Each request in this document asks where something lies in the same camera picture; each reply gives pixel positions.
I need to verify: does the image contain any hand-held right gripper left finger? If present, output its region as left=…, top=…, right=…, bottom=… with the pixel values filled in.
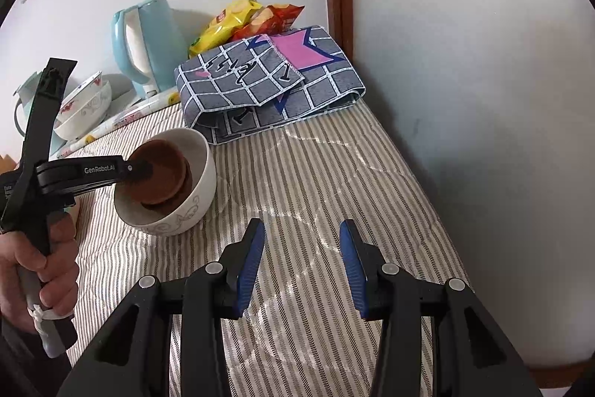
left=58, top=218, right=267, bottom=397

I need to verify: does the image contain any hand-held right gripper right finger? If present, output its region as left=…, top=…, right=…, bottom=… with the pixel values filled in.
left=339, top=219, right=542, bottom=397

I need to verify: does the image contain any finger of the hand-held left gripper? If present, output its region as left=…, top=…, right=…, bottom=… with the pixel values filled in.
left=36, top=155, right=156, bottom=193

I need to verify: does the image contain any small brown bowl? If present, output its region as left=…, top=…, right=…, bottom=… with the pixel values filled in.
left=139, top=155, right=195, bottom=212
left=125, top=138, right=187, bottom=205

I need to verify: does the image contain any person's left hand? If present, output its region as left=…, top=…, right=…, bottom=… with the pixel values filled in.
left=0, top=213, right=81, bottom=330

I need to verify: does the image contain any large white porcelain bowl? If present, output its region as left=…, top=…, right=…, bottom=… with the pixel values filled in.
left=52, top=78, right=113, bottom=141

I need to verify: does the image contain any fruit printed paper roll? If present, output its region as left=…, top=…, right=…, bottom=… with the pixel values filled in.
left=49, top=87, right=182, bottom=160

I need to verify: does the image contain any fish patterned porcelain bowl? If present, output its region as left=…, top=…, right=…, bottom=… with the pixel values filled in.
left=58, top=71, right=104, bottom=116

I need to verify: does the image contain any striped quilted blanket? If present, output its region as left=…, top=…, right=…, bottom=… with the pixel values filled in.
left=49, top=102, right=470, bottom=397

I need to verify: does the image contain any light blue thermos jug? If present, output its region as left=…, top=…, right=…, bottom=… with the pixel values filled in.
left=13, top=70, right=70, bottom=156

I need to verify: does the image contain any light blue electric kettle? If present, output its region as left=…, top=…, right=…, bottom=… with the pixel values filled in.
left=110, top=0, right=183, bottom=100

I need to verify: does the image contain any grey checked cloth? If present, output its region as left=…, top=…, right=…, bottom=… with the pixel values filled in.
left=174, top=25, right=366, bottom=145

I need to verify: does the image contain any yellow chip bag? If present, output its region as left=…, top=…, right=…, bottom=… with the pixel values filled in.
left=188, top=0, right=263, bottom=57

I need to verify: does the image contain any red chip bag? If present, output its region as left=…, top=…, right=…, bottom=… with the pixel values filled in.
left=232, top=3, right=305, bottom=41

